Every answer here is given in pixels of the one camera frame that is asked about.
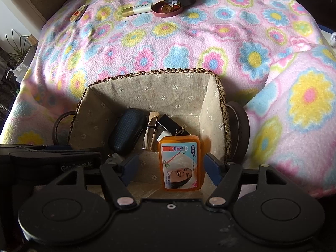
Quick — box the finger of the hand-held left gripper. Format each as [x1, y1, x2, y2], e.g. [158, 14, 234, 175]
[15, 144, 73, 152]

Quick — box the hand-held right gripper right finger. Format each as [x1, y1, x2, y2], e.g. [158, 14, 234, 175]
[204, 152, 283, 208]

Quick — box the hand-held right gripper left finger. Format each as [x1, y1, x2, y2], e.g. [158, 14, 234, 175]
[51, 153, 140, 209]

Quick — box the white three-pin plug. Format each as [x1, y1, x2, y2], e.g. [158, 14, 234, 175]
[107, 153, 125, 169]

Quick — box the black glasses case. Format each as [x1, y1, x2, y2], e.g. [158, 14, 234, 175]
[108, 108, 148, 156]

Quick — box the orange box with face print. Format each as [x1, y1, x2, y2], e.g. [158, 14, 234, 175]
[157, 134, 205, 191]

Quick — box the rose gold lipstick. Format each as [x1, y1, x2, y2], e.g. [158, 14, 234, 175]
[141, 111, 160, 152]

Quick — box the black lipstick case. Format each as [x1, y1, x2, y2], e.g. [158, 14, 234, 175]
[157, 113, 192, 137]

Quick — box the woven basket with fabric liner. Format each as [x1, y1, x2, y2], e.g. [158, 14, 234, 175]
[52, 68, 251, 193]

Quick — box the dark red round lid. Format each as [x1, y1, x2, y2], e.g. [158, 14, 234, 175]
[152, 0, 184, 18]

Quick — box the white and gold lipstick tube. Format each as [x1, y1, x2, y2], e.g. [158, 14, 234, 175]
[122, 2, 153, 18]

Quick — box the green potted plant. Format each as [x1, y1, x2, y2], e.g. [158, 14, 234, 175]
[0, 29, 33, 70]

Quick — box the pink floral fleece blanket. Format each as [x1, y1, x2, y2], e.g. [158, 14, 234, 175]
[0, 0, 336, 200]

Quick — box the round tin with red label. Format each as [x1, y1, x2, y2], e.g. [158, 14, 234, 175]
[70, 5, 87, 23]

